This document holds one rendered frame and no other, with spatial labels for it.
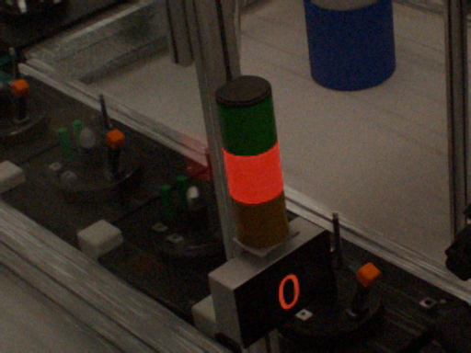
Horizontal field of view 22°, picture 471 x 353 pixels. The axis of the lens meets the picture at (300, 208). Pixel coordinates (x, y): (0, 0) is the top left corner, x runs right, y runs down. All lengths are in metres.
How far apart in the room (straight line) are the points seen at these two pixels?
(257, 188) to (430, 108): 1.04
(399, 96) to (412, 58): 0.14
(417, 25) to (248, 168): 1.34
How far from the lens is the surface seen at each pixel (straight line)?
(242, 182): 1.08
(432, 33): 2.34
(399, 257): 1.59
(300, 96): 2.16
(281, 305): 1.16
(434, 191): 1.88
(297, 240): 1.15
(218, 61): 1.05
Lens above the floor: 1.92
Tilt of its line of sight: 35 degrees down
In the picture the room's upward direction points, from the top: 7 degrees counter-clockwise
